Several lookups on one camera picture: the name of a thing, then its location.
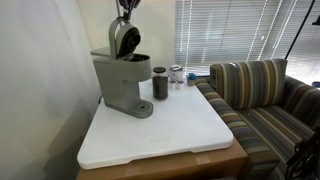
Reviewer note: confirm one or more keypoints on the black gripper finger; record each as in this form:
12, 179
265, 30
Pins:
131, 5
124, 4

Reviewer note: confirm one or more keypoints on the grey pod coffee machine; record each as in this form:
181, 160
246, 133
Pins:
120, 70

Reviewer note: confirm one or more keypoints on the dark coffee-filled glass jar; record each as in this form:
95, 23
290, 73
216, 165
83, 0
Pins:
160, 83

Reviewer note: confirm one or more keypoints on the white coffee pod near jar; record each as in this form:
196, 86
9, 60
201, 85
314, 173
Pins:
172, 84

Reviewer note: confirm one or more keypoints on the white coffee pod front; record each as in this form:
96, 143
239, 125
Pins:
180, 84

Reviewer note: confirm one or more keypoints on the clear glass jar silver lid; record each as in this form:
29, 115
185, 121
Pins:
176, 72

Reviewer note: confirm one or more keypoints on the window blinds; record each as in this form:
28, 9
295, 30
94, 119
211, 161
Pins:
222, 31

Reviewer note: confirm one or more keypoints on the small pot blue plant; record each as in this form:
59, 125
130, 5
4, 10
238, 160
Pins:
191, 79

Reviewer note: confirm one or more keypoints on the white plastic table board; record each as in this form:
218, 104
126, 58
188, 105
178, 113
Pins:
184, 122

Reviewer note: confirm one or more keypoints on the striped sofa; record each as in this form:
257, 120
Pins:
267, 111

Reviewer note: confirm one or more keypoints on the brown cardboard box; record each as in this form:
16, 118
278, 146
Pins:
223, 163

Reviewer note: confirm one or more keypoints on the black tripod stand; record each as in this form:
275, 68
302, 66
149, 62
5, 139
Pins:
315, 23

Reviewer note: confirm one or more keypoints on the black object at sofa edge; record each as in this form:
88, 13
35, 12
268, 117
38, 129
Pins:
304, 164

